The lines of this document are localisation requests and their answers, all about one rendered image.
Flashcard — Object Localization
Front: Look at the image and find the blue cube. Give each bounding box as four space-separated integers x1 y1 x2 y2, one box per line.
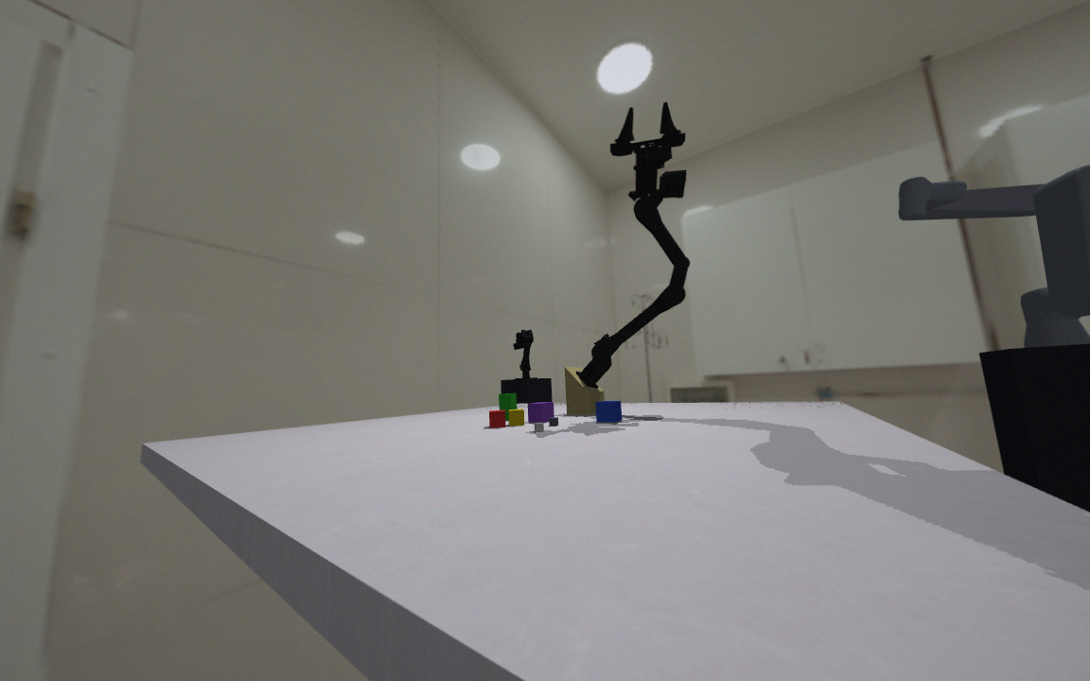
595 401 622 423

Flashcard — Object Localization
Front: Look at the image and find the purple block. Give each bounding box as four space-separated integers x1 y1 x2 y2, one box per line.
528 402 554 423

